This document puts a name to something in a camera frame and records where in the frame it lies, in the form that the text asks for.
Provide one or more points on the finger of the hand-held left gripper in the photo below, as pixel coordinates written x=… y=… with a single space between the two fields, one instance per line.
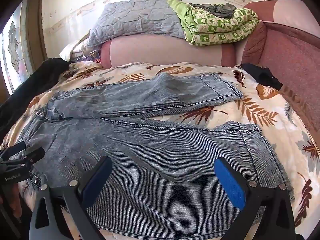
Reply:
x=30 y=156
x=15 y=150

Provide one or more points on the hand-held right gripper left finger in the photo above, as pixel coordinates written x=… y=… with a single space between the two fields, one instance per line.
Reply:
x=97 y=180

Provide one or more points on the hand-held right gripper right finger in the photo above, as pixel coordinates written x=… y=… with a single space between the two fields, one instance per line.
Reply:
x=230 y=180

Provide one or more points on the blue denim pants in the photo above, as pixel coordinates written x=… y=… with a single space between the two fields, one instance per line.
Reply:
x=150 y=155

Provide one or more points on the person's left hand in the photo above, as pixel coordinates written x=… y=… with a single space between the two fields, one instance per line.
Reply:
x=17 y=201

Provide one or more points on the leaf print blanket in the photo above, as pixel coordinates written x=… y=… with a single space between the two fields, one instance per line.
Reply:
x=270 y=120

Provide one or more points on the large black cloth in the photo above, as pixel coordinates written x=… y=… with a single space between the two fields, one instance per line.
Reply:
x=32 y=80

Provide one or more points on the stained glass window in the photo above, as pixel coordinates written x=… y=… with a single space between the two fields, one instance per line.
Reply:
x=15 y=42

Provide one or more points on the small black cloth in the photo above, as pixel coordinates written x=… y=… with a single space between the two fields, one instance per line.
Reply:
x=265 y=76

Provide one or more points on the white pillow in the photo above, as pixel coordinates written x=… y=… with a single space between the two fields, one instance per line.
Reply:
x=72 y=50

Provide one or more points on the colourful packet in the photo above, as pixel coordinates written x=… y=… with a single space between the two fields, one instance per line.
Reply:
x=93 y=55

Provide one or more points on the pink sofa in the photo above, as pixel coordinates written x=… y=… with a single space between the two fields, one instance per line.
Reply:
x=287 y=55

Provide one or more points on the green patterned quilt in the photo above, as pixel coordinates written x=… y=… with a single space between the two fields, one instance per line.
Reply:
x=217 y=32

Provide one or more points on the grey quilted blanket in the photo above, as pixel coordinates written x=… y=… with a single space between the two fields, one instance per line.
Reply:
x=140 y=20

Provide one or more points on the grey crumpled cloth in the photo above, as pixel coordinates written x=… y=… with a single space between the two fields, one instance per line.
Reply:
x=220 y=10

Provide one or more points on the wooden window frame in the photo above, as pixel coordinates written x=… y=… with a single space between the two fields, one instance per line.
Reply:
x=35 y=30

